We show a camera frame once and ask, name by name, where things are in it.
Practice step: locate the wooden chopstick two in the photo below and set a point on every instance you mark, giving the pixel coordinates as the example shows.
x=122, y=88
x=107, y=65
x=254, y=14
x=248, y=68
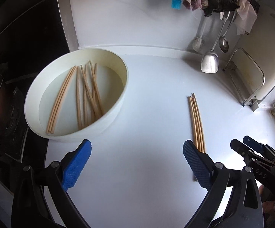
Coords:
x=89, y=94

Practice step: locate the wooden chopstick twelve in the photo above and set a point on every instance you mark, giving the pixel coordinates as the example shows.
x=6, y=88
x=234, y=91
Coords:
x=99, y=102

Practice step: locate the dark rag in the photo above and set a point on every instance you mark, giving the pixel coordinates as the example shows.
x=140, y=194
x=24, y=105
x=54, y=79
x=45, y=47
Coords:
x=217, y=6

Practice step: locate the wooden chopstick three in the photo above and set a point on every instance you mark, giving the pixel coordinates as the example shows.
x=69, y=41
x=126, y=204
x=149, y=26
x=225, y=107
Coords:
x=94, y=75

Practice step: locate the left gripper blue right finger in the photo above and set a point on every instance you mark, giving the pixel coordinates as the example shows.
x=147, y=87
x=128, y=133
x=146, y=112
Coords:
x=200, y=163

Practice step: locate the wooden chopstick four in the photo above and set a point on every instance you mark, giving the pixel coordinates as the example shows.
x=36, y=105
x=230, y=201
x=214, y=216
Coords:
x=193, y=121

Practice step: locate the white cloth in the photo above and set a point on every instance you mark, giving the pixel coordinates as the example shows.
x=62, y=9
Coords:
x=246, y=17

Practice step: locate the white cutting board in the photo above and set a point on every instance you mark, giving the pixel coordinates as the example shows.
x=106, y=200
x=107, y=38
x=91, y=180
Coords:
x=260, y=45

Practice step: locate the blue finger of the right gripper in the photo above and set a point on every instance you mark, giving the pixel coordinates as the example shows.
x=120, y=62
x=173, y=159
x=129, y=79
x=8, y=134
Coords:
x=253, y=144
x=241, y=149

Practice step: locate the white round basin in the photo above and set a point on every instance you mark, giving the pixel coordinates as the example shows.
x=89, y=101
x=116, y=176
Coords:
x=112, y=81

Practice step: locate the wooden chopstick five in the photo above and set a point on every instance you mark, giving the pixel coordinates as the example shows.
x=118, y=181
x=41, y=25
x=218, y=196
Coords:
x=196, y=122

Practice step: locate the wooden chopstick one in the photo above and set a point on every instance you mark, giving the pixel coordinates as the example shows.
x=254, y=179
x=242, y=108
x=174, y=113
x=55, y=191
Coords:
x=53, y=115

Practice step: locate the blue silicone brush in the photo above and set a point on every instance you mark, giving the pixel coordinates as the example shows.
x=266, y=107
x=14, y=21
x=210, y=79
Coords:
x=176, y=4

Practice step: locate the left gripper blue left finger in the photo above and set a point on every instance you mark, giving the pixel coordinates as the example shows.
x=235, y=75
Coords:
x=73, y=163

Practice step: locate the steel ladle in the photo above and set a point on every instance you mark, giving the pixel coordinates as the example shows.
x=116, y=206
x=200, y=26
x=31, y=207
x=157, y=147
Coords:
x=223, y=44

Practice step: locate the wooden chopstick six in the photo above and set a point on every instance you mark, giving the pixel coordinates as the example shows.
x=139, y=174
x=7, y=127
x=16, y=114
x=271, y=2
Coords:
x=199, y=129

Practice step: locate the wooden chopstick seven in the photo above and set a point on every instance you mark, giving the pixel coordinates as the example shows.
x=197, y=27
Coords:
x=200, y=124

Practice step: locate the white dish brush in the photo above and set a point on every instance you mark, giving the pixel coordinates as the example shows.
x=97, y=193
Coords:
x=198, y=41

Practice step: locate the steel spatula turner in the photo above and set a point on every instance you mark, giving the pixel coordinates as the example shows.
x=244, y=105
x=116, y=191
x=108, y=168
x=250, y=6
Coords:
x=210, y=62

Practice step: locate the steel cutting board rack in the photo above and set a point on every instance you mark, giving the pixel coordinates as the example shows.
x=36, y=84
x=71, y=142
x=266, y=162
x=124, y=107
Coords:
x=246, y=77

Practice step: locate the wooden chopstick ten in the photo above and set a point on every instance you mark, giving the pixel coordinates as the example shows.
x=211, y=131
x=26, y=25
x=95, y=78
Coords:
x=61, y=105

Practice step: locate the person right hand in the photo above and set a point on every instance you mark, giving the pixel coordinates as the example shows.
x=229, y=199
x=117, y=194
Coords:
x=270, y=206

